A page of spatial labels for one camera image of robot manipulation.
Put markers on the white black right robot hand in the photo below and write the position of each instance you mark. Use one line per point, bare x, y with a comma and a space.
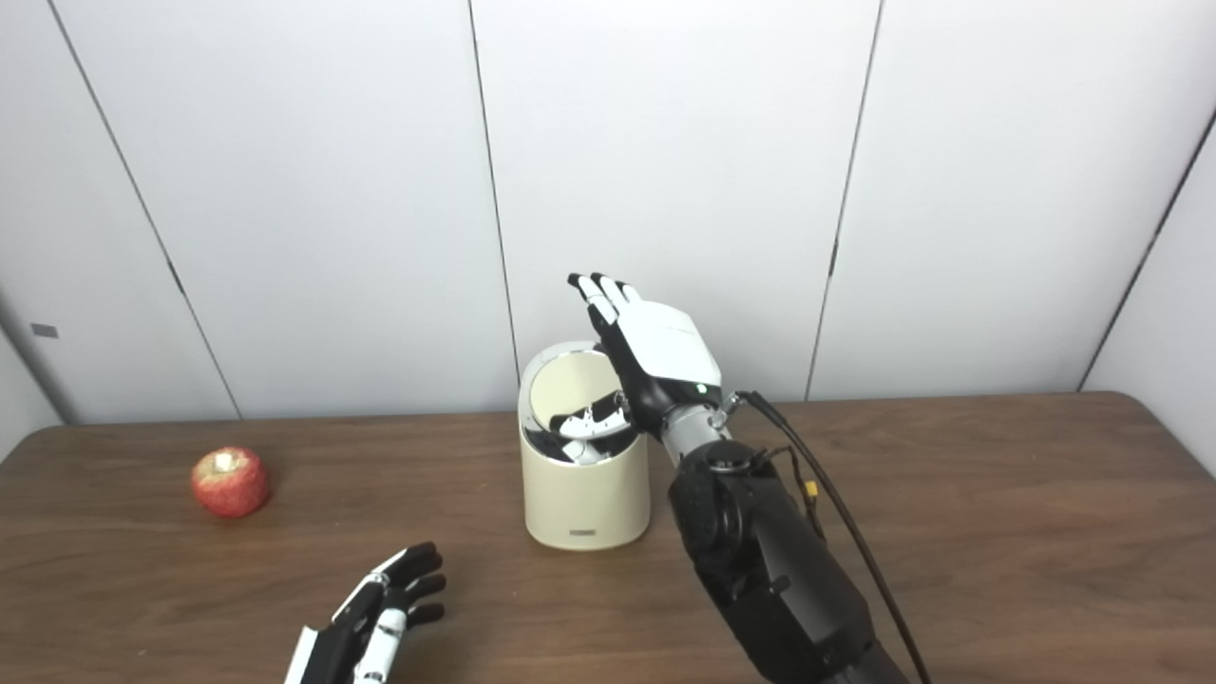
670, 351

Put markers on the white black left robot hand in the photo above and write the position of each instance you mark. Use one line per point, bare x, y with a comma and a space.
356, 627

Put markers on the cream round bin lid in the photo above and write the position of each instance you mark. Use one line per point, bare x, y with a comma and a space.
570, 380

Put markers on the red apple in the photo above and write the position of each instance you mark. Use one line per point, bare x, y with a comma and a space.
231, 484

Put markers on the cream-colored round bin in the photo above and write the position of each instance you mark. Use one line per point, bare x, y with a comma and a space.
584, 503

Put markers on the small grey wall tag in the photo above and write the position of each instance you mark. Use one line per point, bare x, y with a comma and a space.
44, 331

